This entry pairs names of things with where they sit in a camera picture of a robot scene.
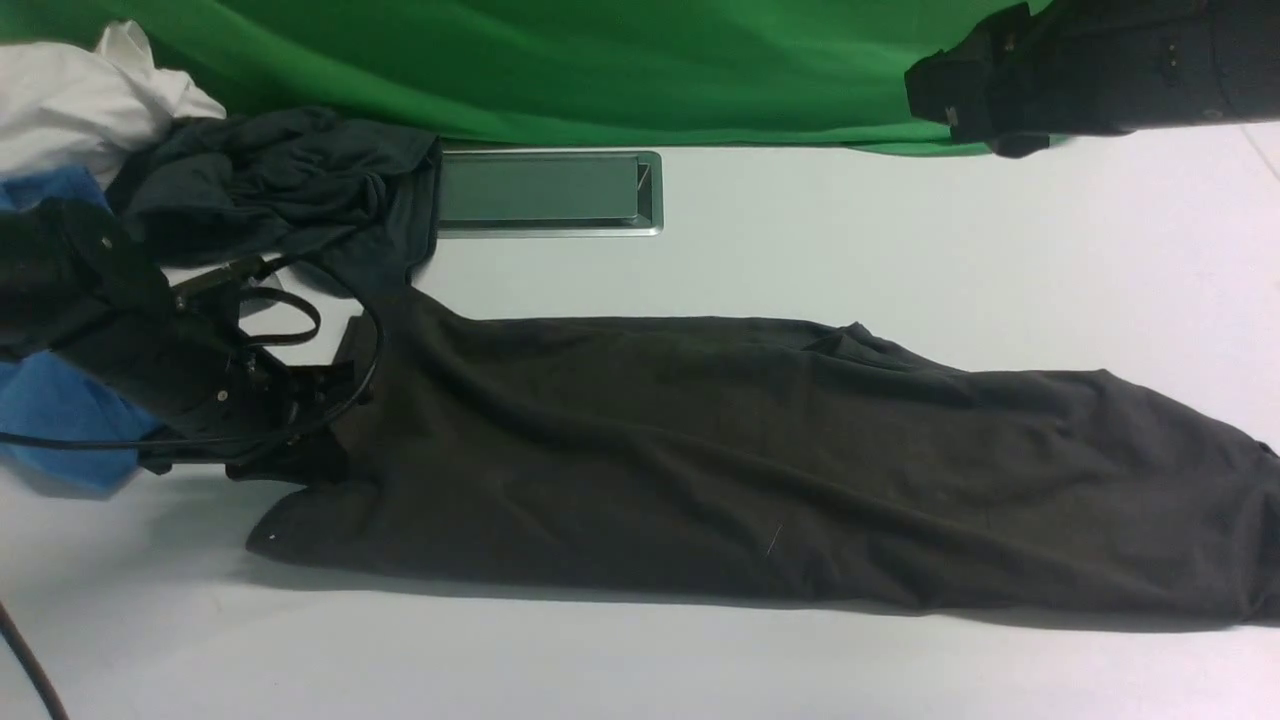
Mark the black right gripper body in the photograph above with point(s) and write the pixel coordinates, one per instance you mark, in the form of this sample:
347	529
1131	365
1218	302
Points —
1110	68

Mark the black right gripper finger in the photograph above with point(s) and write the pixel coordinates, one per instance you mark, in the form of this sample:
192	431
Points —
951	88
1019	145

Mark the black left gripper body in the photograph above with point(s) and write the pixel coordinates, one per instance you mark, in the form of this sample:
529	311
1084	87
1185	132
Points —
219	394

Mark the dark gray long-sleeve top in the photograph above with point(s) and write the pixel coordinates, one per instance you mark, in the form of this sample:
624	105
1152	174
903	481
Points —
753	459

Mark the blue crumpled garment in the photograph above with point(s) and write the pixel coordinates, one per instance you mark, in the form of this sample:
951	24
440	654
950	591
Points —
41	396

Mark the dark teal crumpled garment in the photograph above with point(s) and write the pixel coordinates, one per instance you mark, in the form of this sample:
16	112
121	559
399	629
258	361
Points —
356	199

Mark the green backdrop cloth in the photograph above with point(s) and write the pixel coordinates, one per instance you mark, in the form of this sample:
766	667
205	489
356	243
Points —
557	73

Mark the white crumpled garment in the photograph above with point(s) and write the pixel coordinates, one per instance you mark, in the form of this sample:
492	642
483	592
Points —
62	105

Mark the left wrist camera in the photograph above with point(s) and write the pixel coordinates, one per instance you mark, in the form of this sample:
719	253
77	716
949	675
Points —
246	272

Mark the metal table cable hatch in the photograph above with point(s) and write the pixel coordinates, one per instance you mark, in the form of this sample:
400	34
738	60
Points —
551	194

